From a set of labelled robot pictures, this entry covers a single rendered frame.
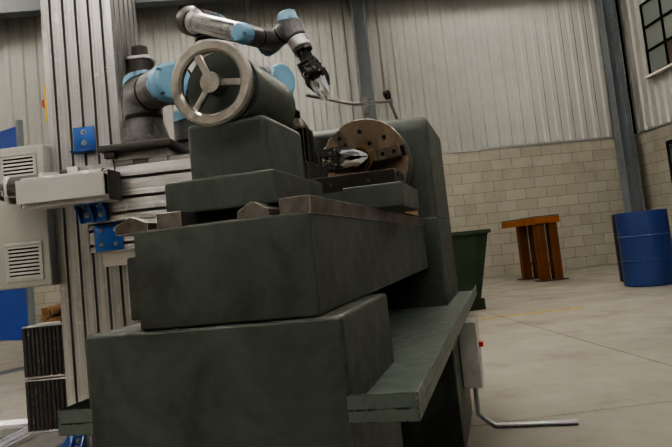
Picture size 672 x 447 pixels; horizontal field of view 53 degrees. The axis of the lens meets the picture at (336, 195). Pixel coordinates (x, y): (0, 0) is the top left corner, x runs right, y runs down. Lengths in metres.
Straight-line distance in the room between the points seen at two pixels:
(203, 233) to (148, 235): 0.10
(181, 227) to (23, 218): 1.38
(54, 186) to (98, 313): 0.51
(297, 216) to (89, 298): 1.44
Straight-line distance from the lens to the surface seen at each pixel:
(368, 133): 2.40
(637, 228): 8.59
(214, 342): 1.08
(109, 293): 2.35
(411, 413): 1.02
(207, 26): 2.62
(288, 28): 2.50
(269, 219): 1.04
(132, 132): 2.14
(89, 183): 2.04
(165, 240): 1.11
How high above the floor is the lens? 0.77
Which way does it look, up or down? 5 degrees up
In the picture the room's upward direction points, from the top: 6 degrees counter-clockwise
